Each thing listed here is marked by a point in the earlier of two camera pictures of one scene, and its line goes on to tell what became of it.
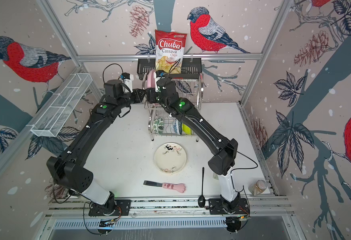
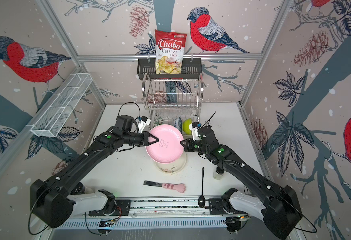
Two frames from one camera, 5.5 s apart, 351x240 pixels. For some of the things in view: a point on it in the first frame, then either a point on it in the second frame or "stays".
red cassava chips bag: [169, 51] stays
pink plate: [151, 79] → [168, 148]
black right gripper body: [152, 96] → [193, 146]
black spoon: [201, 201] stays
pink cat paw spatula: [179, 187] stays
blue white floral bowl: [177, 126] stays
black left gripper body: [136, 96] → [140, 139]
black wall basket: [190, 68] stays
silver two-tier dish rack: [161, 124] stays
